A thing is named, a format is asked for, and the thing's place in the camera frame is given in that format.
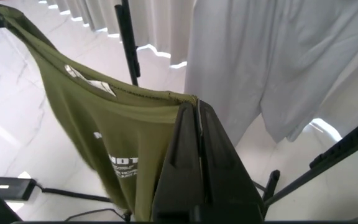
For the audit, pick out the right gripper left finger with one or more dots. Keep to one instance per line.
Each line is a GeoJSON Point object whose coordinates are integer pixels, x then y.
{"type": "Point", "coordinates": [179, 180]}

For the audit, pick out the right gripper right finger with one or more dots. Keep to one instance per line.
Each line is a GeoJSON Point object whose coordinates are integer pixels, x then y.
{"type": "Point", "coordinates": [228, 186]}

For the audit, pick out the green t-shirt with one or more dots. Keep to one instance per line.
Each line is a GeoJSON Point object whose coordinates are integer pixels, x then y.
{"type": "Point", "coordinates": [104, 124]}

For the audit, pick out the pale grey shorts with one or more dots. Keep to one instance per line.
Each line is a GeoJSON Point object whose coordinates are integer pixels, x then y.
{"type": "Point", "coordinates": [275, 62]}

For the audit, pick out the black clothes rack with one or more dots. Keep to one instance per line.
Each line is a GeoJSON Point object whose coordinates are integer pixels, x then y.
{"type": "Point", "coordinates": [129, 46]}

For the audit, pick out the white curtain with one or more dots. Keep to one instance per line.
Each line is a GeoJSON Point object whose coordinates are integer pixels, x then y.
{"type": "Point", "coordinates": [154, 21]}

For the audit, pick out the black power adapter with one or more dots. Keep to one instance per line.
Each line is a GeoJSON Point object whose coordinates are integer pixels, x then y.
{"type": "Point", "coordinates": [11, 188]}

